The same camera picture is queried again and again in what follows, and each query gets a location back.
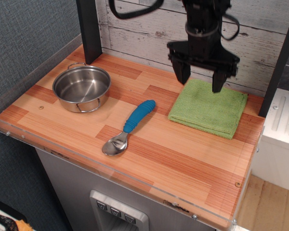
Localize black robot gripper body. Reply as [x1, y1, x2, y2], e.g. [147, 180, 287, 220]
[167, 21, 240, 77]

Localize orange plush object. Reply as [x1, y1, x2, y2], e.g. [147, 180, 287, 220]
[15, 220, 34, 231]

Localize grey toy fridge cabinet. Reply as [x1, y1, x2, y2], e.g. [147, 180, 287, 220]
[37, 149, 212, 231]

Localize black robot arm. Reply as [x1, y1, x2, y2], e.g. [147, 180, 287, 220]
[167, 0, 240, 93]

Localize green cloth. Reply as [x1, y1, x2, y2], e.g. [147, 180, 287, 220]
[168, 79, 248, 140]

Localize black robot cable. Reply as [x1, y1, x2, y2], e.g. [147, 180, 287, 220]
[108, 0, 240, 41]

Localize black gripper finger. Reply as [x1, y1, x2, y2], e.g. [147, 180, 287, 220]
[212, 70, 228, 93]
[172, 60, 191, 84]

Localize blue handled metal spoon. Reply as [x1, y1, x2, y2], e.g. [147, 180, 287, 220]
[102, 100, 156, 156]

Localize silver dispenser button panel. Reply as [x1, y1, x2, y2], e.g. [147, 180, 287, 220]
[90, 190, 149, 231]

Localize white toy sink unit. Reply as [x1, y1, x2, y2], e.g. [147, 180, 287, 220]
[251, 89, 289, 190]

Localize small stainless steel pot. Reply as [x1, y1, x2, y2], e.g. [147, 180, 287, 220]
[53, 63, 111, 113]

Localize black right frame post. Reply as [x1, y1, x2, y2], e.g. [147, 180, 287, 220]
[258, 28, 289, 118]

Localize black ribbed hose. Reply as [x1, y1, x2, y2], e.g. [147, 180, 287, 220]
[0, 211, 16, 231]

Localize clear acrylic table guard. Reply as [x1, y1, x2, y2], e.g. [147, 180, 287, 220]
[0, 47, 264, 231]

